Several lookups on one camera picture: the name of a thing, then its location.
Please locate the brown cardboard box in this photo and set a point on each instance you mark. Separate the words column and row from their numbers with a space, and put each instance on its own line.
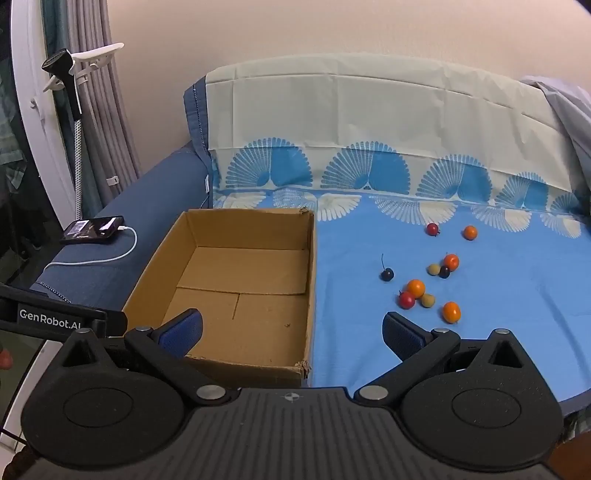
column 249, row 277

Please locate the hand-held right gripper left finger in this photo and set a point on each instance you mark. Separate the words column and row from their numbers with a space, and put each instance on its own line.
column 182, row 330

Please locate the small orange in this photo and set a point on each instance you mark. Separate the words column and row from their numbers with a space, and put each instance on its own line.
column 470, row 232
column 451, row 312
column 415, row 288

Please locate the plaid shirt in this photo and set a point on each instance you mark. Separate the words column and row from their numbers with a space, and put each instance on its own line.
column 11, row 138

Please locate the black smartphone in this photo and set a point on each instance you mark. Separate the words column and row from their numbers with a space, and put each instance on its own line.
column 92, row 228

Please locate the blue sofa armrest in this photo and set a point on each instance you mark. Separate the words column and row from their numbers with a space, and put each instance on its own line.
column 152, row 203

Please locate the blue fan-print sheet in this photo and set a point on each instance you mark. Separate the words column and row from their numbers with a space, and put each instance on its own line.
column 508, row 286

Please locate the person's left hand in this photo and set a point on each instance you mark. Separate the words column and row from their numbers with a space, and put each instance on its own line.
column 4, row 360

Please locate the orange with green stem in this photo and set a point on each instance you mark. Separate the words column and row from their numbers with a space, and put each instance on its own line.
column 451, row 261

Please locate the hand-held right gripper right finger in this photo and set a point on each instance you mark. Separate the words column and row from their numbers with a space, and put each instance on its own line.
column 401, row 334

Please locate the garment steamer on stand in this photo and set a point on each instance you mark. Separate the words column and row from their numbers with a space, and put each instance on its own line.
column 106, row 115

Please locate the red cherry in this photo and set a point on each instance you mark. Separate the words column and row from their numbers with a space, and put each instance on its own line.
column 407, row 300
column 432, row 229

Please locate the pale grey cloth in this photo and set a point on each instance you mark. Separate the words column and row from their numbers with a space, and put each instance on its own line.
column 572, row 115

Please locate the beige round longan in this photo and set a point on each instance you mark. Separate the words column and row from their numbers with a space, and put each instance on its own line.
column 433, row 269
column 427, row 300

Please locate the small dark berry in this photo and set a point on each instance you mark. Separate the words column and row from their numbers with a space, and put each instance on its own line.
column 444, row 272

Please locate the white door frame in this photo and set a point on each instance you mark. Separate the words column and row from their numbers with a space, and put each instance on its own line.
column 37, row 138

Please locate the black garment steamer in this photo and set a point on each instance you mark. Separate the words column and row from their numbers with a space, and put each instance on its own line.
column 57, row 60

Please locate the white plastic hanger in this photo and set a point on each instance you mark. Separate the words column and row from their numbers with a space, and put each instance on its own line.
column 99, row 51

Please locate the dark cherry with long stem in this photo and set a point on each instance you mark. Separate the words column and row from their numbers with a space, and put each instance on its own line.
column 387, row 275

